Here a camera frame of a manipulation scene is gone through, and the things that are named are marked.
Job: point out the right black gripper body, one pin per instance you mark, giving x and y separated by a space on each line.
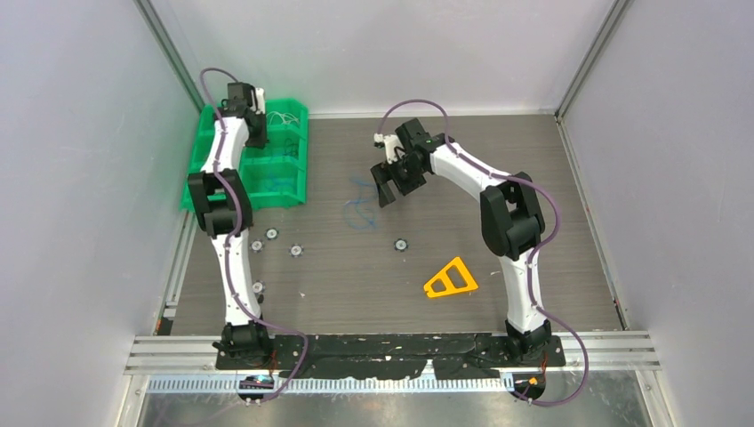
402 172

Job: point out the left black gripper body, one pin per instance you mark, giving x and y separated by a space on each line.
259 134

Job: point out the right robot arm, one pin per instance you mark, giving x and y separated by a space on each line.
512 223

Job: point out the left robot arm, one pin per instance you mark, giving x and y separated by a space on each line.
224 212

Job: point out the green compartment bin tray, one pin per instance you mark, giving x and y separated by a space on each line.
275 176

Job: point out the yellow triangular plastic piece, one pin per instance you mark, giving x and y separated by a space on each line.
455 278

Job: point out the poker chip middle left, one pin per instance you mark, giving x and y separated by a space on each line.
296 251

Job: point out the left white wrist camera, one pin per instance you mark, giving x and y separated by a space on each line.
258 101

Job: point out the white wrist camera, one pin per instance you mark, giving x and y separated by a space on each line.
391 144
258 101

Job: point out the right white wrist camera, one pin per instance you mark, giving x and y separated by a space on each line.
391 144

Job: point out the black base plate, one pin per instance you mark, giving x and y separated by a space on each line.
388 356

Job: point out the aluminium front rail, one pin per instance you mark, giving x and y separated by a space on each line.
187 363

